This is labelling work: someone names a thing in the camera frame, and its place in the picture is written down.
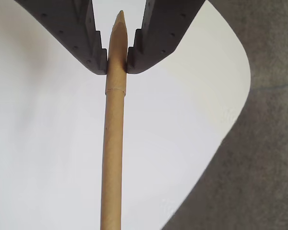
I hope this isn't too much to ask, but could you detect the tan paper pen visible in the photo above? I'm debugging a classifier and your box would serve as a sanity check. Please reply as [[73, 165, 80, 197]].
[[100, 10, 130, 230]]

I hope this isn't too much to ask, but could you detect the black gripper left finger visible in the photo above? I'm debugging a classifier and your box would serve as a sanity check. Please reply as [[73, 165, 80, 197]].
[[14, 0, 108, 77]]

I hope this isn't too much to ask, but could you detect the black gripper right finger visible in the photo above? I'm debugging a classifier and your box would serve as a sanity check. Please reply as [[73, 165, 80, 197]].
[[126, 0, 208, 74]]

